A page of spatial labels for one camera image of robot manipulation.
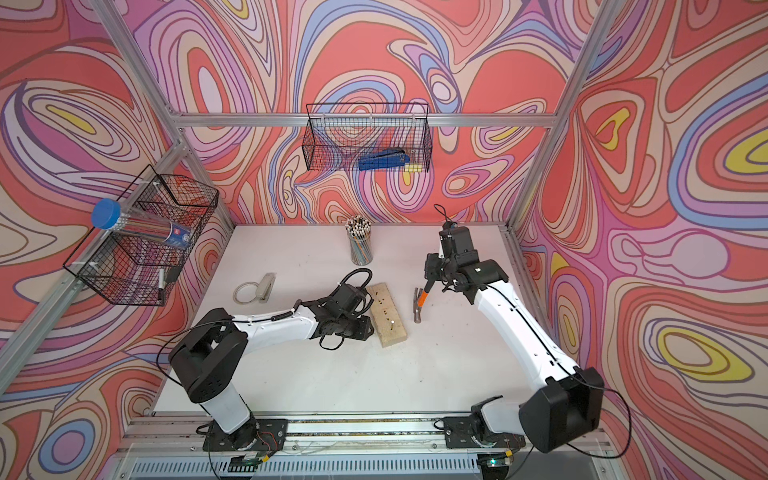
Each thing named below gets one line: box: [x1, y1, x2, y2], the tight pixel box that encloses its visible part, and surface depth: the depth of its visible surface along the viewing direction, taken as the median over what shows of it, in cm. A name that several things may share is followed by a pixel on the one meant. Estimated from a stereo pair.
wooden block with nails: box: [366, 283, 407, 348], surface depth 91 cm
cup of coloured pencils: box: [345, 215, 374, 267], surface depth 100 cm
